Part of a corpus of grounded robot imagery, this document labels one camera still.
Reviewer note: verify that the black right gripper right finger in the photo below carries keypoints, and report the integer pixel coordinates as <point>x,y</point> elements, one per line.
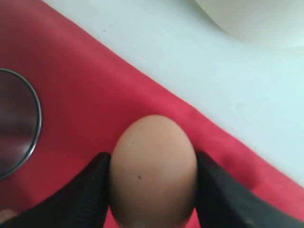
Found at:
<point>222,202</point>

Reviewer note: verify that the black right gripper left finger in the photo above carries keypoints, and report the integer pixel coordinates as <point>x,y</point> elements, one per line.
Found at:
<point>82,203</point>

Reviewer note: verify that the brown egg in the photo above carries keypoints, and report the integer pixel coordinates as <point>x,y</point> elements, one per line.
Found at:
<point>153,175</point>

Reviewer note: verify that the upturned steel cup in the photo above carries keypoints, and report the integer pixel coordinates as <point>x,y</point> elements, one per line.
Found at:
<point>20,121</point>

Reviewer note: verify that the red table cloth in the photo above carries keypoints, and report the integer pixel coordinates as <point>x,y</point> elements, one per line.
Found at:
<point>88,96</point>

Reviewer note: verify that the cream plastic bin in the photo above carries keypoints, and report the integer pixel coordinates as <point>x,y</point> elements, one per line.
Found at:
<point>277,23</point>

